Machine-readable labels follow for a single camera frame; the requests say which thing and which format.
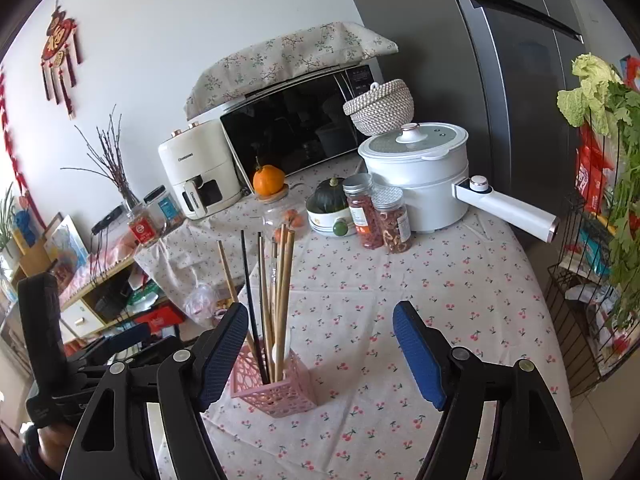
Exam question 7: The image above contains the picture frame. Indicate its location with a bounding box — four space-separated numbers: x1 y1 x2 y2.
44 214 92 272

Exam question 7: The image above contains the dried fruit plastic jar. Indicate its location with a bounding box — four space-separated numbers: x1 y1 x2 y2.
371 186 414 255
342 172 386 251

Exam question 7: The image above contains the napa cabbage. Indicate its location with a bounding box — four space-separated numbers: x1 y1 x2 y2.
557 52 624 137

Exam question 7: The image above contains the pink perforated utensil holder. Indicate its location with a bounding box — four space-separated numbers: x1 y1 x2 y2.
230 341 319 419

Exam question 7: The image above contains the red label jar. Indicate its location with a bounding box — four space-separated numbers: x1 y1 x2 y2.
126 207 161 247

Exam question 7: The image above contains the vase of bare branches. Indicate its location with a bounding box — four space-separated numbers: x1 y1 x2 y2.
75 104 144 212

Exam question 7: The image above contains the red wall garland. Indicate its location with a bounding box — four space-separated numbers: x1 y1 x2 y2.
0 65 34 202

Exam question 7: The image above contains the glass jar with wooden lid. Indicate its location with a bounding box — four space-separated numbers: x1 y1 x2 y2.
257 187 307 247

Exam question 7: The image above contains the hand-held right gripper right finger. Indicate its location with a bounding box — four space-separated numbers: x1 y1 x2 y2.
392 301 583 480

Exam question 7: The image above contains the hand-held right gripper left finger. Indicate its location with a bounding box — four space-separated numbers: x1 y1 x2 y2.
60 302 250 480

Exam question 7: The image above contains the blue label jar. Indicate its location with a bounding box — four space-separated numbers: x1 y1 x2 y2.
143 186 184 234

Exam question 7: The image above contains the black chopstick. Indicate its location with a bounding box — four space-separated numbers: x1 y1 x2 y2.
257 231 271 384
240 230 262 357

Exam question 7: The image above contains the floral cloth cover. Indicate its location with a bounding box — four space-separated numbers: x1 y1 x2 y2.
184 21 400 120

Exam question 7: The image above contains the green potted plant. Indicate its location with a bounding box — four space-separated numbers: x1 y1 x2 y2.
0 182 17 257

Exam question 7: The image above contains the black microwave oven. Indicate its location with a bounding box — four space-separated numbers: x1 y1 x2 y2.
220 64 386 193

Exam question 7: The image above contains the white air fryer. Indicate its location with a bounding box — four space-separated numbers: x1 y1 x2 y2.
158 119 251 220

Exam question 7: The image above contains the grey refrigerator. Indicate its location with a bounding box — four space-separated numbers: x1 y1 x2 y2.
332 0 626 271

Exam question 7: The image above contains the red wall ornament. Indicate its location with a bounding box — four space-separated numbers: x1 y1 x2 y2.
40 4 84 121

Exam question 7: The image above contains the white spoon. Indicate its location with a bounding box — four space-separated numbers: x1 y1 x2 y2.
270 339 292 367

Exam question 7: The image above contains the black wire rack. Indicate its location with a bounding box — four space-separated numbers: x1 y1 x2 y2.
544 125 640 399

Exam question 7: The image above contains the white ceramic bowl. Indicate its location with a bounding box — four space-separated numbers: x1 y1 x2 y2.
306 200 359 238

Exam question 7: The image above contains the white electric pot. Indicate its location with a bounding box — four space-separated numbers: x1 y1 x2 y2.
357 123 560 245

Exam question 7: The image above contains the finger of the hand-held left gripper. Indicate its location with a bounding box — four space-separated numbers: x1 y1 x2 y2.
119 337 201 369
75 323 152 364

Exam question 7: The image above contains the orange fruit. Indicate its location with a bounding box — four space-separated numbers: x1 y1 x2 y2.
252 157 286 197

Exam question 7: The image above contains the clear plastic bag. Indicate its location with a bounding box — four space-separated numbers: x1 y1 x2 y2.
184 281 227 322

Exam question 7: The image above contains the woven lidded basket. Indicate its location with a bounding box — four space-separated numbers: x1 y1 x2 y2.
343 79 416 137

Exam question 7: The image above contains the person's left hand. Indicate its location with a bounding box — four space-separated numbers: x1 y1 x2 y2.
22 422 76 480

